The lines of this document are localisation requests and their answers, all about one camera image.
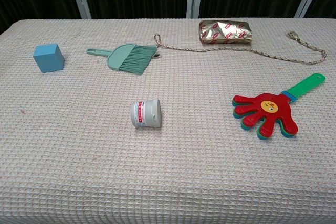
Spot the red hand clapper toy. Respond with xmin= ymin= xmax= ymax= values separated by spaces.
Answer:
xmin=232 ymin=72 xmax=327 ymax=141

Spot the green hand brush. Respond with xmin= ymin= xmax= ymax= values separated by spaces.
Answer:
xmin=86 ymin=43 xmax=158 ymax=76

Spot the white plastic jar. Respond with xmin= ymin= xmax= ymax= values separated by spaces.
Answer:
xmin=130 ymin=98 xmax=162 ymax=130

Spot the beige waffle table cloth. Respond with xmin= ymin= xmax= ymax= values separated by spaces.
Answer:
xmin=0 ymin=18 xmax=336 ymax=224

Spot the gold foil snack packet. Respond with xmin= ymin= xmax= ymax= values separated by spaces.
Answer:
xmin=198 ymin=20 xmax=254 ymax=45

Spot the blue cube block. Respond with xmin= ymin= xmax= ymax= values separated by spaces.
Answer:
xmin=33 ymin=42 xmax=65 ymax=73

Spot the braided rope with clasp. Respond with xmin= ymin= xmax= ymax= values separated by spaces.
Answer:
xmin=153 ymin=31 xmax=328 ymax=65

